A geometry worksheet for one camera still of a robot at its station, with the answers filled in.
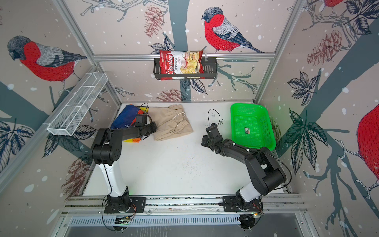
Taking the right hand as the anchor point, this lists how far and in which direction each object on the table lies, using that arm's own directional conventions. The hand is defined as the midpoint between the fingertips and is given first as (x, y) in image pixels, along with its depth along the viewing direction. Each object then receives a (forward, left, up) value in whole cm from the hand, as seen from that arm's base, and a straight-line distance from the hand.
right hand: (202, 141), depth 93 cm
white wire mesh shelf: (-6, +68, +29) cm, 74 cm away
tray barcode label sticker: (+13, -32, -4) cm, 34 cm away
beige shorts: (+16, +23, 0) cm, 28 cm away
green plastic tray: (+17, -36, -6) cm, 40 cm away
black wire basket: (+36, -4, +29) cm, 46 cm away
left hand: (+12, +33, -1) cm, 35 cm away
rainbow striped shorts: (+20, +58, +1) cm, 62 cm away
